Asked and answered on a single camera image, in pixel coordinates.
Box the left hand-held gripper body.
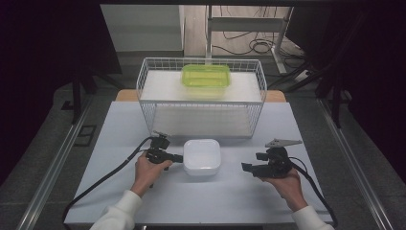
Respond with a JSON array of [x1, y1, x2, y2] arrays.
[[145, 129, 176, 166]]

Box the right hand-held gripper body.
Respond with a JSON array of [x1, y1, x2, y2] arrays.
[[254, 138, 304, 179]]

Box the white square plastic container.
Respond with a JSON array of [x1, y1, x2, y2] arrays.
[[182, 138, 222, 177]]

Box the white wire basket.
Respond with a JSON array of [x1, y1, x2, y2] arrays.
[[135, 57, 268, 139]]

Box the green translucent plastic container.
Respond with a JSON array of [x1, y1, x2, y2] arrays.
[[180, 63, 232, 100]]

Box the person's left hand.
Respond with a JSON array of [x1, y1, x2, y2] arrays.
[[130, 152, 173, 198]]

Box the person's right hand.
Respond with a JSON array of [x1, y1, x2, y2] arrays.
[[260, 168, 309, 213]]

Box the wooden table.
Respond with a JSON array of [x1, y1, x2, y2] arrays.
[[114, 88, 287, 104]]

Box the white power strip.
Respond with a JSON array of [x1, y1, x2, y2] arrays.
[[293, 69, 312, 83]]

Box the black metal stand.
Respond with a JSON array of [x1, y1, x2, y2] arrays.
[[267, 57, 352, 129], [59, 68, 124, 127]]

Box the white cabinet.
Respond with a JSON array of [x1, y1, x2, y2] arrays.
[[100, 4, 186, 53]]

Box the dark curtain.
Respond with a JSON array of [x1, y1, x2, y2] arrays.
[[0, 0, 123, 186], [285, 5, 406, 175]]

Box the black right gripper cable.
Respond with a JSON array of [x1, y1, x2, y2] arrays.
[[287, 155, 339, 229]]

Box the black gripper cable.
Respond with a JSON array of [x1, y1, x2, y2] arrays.
[[61, 136, 158, 230], [287, 155, 339, 229]]

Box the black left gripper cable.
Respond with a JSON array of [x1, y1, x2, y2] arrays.
[[61, 136, 158, 230]]

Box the black floor bracket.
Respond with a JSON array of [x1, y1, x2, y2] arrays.
[[73, 125, 98, 149]]

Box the aluminium rail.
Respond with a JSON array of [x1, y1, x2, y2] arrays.
[[15, 95, 94, 230], [316, 98, 395, 230]]

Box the black floor cables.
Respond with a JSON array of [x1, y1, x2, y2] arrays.
[[212, 5, 308, 70]]

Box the white metal desk frame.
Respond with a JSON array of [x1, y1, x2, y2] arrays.
[[205, 5, 295, 75]]

